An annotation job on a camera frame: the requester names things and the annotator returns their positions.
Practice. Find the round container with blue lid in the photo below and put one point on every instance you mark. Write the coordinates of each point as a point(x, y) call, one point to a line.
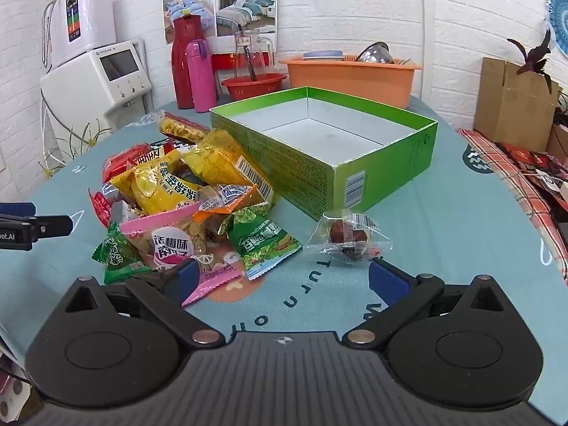
point(323, 54)

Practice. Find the small green snack packet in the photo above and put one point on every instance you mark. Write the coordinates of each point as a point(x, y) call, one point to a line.
point(117, 257)

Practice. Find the orange plastic basin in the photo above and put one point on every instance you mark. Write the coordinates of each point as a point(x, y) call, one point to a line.
point(346, 80)

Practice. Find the glass pitcher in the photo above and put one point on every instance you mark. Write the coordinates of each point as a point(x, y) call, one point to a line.
point(248, 55)

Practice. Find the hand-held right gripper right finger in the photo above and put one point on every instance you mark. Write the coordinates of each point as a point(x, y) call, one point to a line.
point(387, 277)

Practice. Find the small cardboard box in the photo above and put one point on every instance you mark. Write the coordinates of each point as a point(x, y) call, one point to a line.
point(558, 142)

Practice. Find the green pea snack packet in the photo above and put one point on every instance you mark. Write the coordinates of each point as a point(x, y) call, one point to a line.
point(262, 244)

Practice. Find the pink snack packet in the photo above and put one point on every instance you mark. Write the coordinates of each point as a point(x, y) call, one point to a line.
point(173, 239)

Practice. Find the purple leafed plant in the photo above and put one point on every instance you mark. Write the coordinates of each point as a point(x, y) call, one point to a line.
point(532, 60)

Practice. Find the small red snack packet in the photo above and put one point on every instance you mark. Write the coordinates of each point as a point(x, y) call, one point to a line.
point(101, 206)

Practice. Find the plaid cloth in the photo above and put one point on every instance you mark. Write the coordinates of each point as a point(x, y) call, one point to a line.
point(501, 166)

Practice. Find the blue patterned paper fan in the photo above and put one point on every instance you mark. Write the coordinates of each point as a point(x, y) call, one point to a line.
point(560, 13)

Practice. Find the steel bowl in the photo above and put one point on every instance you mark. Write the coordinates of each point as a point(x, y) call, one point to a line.
point(375, 53)

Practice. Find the red gift box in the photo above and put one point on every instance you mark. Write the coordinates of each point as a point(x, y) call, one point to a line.
point(223, 61)

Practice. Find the pink insulated bottle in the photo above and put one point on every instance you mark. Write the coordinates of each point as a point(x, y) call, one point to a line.
point(200, 80)

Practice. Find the clear packet of yellow sticks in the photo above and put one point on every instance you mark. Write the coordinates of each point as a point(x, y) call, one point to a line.
point(177, 128)

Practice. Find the red envelopes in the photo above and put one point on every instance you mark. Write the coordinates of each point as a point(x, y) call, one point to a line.
point(519, 155)

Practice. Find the clear date packet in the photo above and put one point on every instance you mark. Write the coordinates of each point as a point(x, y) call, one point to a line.
point(344, 233)

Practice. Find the bedding wall poster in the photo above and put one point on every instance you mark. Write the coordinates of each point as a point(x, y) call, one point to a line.
point(242, 4)

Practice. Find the yellow snack packet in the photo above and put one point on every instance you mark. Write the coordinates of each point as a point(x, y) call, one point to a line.
point(155, 186)

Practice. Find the teal printed tablecloth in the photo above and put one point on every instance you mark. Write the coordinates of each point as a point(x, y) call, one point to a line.
point(443, 230)

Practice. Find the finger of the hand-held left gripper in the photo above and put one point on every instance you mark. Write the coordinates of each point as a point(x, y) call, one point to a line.
point(51, 226)
point(17, 209)

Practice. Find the white appliance with screen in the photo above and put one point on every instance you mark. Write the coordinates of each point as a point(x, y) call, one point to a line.
point(80, 95)

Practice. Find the red thermos jug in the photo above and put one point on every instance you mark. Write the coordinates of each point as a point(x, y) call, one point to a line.
point(179, 66)

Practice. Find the green cardboard box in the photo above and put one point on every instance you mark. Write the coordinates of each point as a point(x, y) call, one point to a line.
point(310, 177)

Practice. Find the large cardboard box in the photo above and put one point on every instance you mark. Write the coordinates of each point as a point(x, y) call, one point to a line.
point(506, 106)

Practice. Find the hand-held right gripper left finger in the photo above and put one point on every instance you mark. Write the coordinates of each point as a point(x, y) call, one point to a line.
point(185, 277)

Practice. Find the orange-edged clear snack packet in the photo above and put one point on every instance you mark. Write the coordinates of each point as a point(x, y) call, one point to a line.
point(226, 199)

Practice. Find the large yellow crinkled packet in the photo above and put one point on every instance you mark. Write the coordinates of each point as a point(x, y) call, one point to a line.
point(217, 159)

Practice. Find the red plastic basin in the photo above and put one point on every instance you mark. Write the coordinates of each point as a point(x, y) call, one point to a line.
point(255, 89)

